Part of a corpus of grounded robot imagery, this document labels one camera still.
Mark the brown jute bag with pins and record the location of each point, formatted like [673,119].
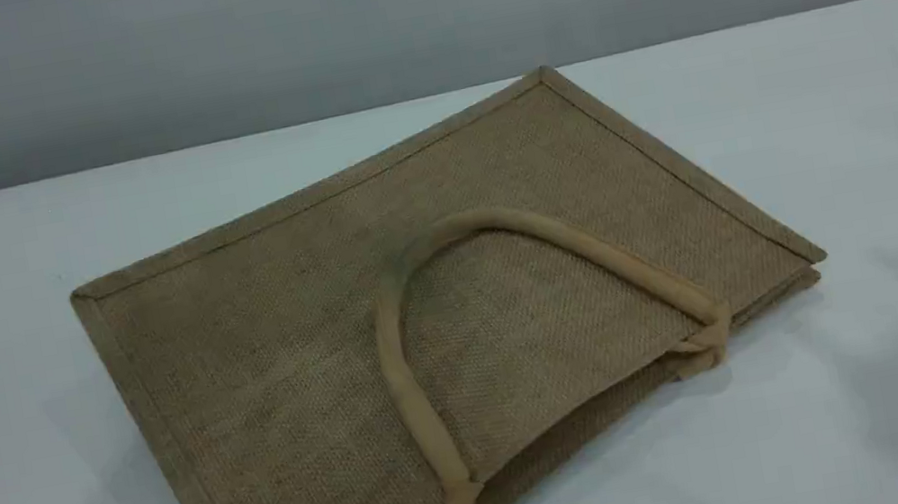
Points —
[294,360]

